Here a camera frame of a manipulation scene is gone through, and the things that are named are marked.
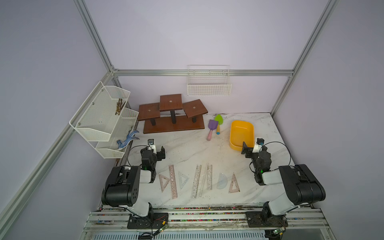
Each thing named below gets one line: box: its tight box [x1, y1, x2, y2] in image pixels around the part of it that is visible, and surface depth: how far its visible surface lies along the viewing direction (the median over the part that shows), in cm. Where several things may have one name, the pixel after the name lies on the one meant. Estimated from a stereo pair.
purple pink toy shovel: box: [207, 119, 219, 141], surface depth 117 cm
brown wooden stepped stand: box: [137, 93, 209, 134], surface depth 108 cm
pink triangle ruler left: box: [158, 174, 170, 193], surface depth 88 cm
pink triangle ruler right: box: [228, 172, 241, 193], surface depth 87 cm
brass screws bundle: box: [115, 98, 126, 115], surface depth 83 cm
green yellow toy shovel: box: [214, 114, 224, 135], surface depth 121 cm
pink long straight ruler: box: [168, 164, 178, 199], surface depth 88 cm
